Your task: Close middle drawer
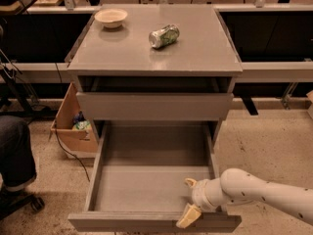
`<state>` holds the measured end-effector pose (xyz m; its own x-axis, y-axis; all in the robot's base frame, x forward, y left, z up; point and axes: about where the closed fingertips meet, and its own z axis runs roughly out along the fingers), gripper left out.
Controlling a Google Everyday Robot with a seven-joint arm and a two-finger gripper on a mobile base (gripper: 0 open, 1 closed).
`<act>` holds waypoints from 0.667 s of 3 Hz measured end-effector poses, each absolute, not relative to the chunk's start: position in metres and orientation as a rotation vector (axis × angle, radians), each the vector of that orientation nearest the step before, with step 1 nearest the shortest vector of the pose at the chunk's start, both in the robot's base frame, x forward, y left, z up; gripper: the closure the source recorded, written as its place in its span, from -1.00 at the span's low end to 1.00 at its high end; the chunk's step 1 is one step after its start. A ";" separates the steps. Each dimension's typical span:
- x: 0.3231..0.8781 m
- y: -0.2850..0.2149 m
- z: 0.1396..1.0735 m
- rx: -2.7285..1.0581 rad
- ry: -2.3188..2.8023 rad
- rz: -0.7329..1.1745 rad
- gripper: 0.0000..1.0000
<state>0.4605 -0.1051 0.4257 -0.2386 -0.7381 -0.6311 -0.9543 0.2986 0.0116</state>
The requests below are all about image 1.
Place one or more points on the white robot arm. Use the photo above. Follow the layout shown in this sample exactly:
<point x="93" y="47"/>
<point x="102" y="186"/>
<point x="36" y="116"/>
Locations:
<point x="237" y="186"/>

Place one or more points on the white ceramic bowl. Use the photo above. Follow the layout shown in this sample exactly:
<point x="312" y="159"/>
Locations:
<point x="111" y="18"/>

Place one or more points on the black office chair base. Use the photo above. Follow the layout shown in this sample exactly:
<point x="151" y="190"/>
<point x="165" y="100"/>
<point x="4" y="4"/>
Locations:
<point x="11" y="202"/>

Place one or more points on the person's leg in jeans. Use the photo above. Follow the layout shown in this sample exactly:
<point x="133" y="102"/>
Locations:
<point x="17" y="165"/>

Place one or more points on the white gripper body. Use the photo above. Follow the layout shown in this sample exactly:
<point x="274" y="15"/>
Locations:
<point x="198" y="195"/>

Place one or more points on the grey drawer cabinet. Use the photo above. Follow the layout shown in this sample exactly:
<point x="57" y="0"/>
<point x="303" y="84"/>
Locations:
<point x="203" y="49"/>

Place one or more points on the green crushed soda can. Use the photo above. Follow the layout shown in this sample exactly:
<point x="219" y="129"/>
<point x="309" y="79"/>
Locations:
<point x="164" y="36"/>

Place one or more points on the black tripod stand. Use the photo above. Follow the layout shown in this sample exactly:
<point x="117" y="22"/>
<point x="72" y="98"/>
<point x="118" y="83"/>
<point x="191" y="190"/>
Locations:
<point x="24" y="92"/>

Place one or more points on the grey drawer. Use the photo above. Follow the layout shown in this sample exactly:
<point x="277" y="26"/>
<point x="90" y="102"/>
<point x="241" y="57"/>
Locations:
<point x="155" y="98"/>
<point x="137" y="184"/>

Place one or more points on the green snack bag in box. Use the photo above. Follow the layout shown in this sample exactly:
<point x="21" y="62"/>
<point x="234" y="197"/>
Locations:
<point x="80" y="122"/>

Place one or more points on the grey top drawer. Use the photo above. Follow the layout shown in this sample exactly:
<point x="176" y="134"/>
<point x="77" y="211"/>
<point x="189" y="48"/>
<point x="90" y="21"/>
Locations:
<point x="155" y="98"/>

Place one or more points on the open cardboard box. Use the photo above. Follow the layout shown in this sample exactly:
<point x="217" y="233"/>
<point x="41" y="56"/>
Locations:
<point x="81" y="142"/>

